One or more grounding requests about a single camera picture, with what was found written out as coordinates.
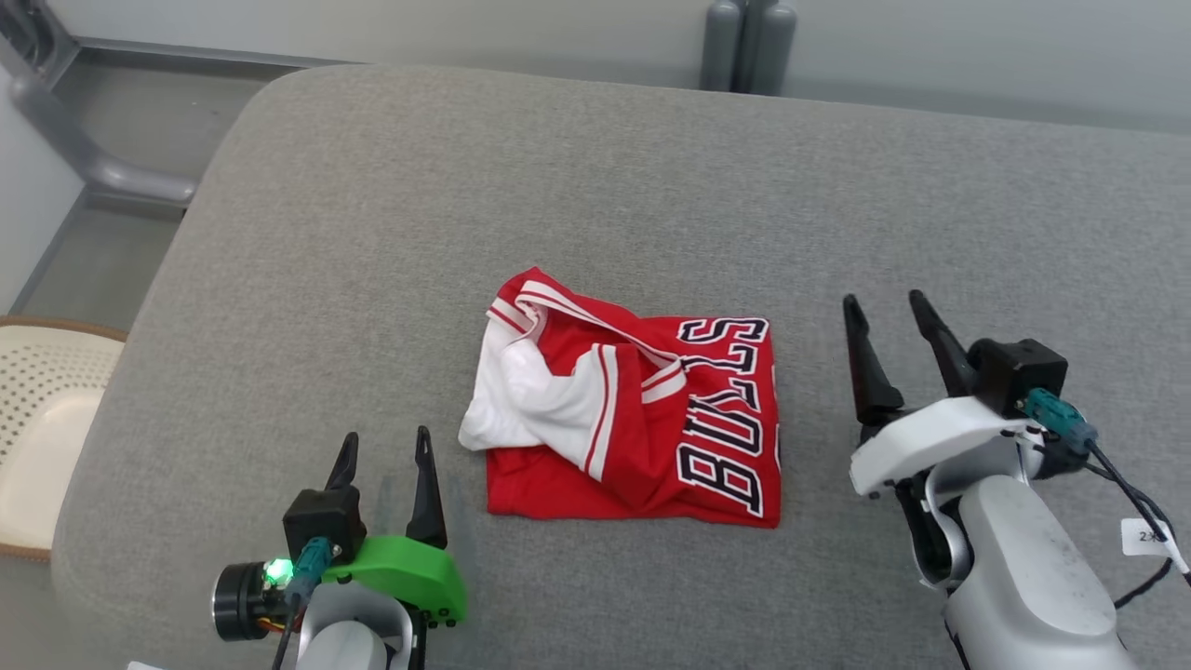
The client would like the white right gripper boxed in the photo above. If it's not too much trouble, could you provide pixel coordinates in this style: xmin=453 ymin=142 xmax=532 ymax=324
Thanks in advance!
xmin=842 ymin=290 xmax=1048 ymax=499

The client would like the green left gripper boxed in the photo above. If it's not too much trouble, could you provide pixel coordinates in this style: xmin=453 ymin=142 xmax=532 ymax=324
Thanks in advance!
xmin=321 ymin=426 xmax=468 ymax=626

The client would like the red and white jersey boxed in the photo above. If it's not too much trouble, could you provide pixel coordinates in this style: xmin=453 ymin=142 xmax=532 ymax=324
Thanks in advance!
xmin=458 ymin=267 xmax=783 ymax=529

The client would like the cream perforated laundry basket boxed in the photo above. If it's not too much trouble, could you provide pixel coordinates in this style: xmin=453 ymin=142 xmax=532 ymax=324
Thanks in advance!
xmin=0 ymin=316 xmax=128 ymax=563

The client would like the grey bent metal pipe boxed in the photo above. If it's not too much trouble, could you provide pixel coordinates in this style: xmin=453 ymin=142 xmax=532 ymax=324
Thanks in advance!
xmin=0 ymin=0 xmax=199 ymax=208

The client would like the left camera cable teal plug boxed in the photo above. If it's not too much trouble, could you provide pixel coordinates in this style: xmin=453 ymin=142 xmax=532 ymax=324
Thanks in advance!
xmin=272 ymin=537 xmax=336 ymax=670

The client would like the camera cable teal plug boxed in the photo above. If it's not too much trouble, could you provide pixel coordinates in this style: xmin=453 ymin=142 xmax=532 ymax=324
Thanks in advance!
xmin=272 ymin=537 xmax=336 ymax=670
xmin=1024 ymin=389 xmax=1191 ymax=610

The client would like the right camera cable teal plug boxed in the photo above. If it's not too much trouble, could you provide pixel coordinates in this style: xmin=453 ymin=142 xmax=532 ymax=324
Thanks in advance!
xmin=1024 ymin=389 xmax=1191 ymax=610

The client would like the white paper cable tag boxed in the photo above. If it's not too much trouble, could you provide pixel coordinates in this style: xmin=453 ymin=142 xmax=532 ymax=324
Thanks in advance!
xmin=1120 ymin=518 xmax=1191 ymax=574

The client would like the grey metal partition post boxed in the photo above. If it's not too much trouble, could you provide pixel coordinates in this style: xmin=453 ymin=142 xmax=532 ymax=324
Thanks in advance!
xmin=700 ymin=0 xmax=745 ymax=92
xmin=740 ymin=0 xmax=798 ymax=97

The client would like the grey wall baseboard strip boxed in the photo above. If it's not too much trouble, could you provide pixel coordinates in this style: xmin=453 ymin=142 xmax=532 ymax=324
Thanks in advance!
xmin=74 ymin=37 xmax=350 ymax=71

